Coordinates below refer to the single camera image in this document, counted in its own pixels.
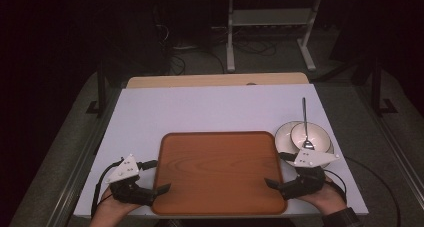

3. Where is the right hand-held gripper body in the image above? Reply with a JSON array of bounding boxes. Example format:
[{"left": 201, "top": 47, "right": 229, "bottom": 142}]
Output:
[{"left": 280, "top": 147, "right": 341, "bottom": 202}]

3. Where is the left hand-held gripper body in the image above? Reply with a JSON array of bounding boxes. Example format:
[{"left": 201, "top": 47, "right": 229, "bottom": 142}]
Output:
[{"left": 105, "top": 153, "right": 156, "bottom": 207}]

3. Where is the brown wooden tray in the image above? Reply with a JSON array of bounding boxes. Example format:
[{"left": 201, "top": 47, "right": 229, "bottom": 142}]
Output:
[{"left": 151, "top": 130, "right": 288, "bottom": 217}]

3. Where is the person's right hand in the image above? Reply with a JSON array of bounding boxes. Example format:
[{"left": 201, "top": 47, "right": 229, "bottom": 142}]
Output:
[{"left": 297, "top": 175, "right": 348, "bottom": 217}]

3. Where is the person's left hand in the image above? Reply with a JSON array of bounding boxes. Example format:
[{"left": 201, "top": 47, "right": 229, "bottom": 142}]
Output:
[{"left": 99, "top": 186, "right": 145, "bottom": 219}]

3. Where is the white bowl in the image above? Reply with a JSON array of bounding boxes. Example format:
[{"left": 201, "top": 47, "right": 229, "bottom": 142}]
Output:
[{"left": 290, "top": 122, "right": 332, "bottom": 153}]

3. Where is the metal spoon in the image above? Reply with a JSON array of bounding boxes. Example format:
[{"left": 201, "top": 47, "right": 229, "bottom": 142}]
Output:
[{"left": 301, "top": 97, "right": 316, "bottom": 151}]

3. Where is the white table board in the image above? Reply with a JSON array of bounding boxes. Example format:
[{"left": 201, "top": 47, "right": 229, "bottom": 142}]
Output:
[{"left": 73, "top": 83, "right": 370, "bottom": 219}]

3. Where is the black metal stand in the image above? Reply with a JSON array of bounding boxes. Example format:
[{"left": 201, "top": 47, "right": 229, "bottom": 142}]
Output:
[
  {"left": 370, "top": 57, "right": 400, "bottom": 117},
  {"left": 85, "top": 62, "right": 108, "bottom": 119}
]

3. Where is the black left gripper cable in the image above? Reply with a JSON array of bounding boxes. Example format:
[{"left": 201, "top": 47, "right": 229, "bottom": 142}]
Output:
[{"left": 90, "top": 157, "right": 126, "bottom": 219}]

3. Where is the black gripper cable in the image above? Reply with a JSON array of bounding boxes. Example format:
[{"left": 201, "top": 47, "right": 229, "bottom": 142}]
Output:
[
  {"left": 90, "top": 157, "right": 126, "bottom": 219},
  {"left": 322, "top": 168, "right": 348, "bottom": 205}
]

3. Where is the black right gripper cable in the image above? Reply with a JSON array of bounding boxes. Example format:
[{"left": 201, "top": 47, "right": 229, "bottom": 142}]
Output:
[{"left": 322, "top": 168, "right": 348, "bottom": 205}]

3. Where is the black floor cable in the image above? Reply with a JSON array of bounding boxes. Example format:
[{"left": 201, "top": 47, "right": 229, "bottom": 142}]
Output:
[{"left": 343, "top": 156, "right": 402, "bottom": 227}]

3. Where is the tangle of floor cables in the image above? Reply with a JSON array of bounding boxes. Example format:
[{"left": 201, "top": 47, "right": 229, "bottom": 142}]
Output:
[{"left": 232, "top": 38, "right": 278, "bottom": 57}]

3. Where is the white metal desk frame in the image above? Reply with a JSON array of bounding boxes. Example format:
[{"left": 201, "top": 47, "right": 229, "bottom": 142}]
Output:
[{"left": 225, "top": 0, "right": 323, "bottom": 74}]

